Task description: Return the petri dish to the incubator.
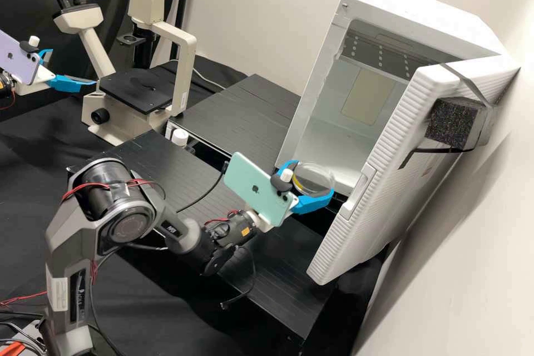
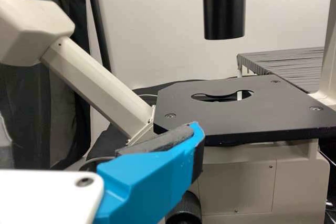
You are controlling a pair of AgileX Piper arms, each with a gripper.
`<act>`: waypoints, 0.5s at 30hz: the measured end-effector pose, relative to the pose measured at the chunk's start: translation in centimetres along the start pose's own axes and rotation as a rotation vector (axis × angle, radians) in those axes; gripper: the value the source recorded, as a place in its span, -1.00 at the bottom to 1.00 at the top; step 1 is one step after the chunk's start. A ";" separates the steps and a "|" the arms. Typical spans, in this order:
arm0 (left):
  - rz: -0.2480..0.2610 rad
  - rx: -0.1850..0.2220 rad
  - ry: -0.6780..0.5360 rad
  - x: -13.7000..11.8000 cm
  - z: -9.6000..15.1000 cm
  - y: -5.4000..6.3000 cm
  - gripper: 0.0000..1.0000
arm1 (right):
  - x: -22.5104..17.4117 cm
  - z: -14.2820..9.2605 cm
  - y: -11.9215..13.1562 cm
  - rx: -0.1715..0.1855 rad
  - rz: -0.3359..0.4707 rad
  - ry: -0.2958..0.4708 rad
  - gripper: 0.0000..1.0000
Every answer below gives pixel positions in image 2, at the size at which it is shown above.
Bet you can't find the black platform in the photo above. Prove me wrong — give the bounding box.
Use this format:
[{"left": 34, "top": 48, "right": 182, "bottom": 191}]
[{"left": 236, "top": 46, "right": 325, "bottom": 94}]

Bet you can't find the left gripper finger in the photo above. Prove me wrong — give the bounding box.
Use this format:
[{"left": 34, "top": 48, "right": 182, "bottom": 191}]
[{"left": 96, "top": 121, "right": 206, "bottom": 224}]

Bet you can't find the cream microscope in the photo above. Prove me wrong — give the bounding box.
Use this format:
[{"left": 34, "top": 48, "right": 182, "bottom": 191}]
[{"left": 0, "top": 0, "right": 336, "bottom": 224}]

